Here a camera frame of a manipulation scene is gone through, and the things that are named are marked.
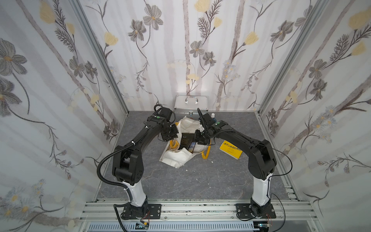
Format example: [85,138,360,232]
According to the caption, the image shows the white slotted cable duct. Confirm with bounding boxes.
[86,222,261,232]

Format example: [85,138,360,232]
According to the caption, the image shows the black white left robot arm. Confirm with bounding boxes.
[112,107,178,214]

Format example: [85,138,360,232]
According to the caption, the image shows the Animal Farm blue book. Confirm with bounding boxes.
[187,142,196,153]

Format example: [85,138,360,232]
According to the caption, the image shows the silver aluminium case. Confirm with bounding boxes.
[174,95,209,116]

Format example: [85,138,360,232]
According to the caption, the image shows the left green circuit board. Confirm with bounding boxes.
[135,222,149,230]

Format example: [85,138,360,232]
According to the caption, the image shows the thin black right cable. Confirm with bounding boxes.
[266,144,293,232]

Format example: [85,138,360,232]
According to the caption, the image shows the yellow paperback book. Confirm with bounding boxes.
[219,140,243,160]

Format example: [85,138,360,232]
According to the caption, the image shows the aluminium frame rail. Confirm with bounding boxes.
[79,199,318,222]

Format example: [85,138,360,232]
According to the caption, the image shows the white canvas bag yellow handles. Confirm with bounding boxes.
[159,117,211,169]

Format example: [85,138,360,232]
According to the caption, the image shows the green circuit board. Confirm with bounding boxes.
[135,222,149,230]
[254,222,270,232]

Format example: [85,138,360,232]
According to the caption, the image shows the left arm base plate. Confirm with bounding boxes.
[120,204,162,220]

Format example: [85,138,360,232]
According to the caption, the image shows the right green circuit board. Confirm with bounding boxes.
[254,222,270,232]

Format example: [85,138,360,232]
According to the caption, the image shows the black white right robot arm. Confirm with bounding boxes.
[195,109,277,215]

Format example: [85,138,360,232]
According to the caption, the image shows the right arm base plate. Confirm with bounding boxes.
[235,202,276,220]

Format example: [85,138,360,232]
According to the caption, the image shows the black corrugated cable conduit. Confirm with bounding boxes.
[96,152,134,232]

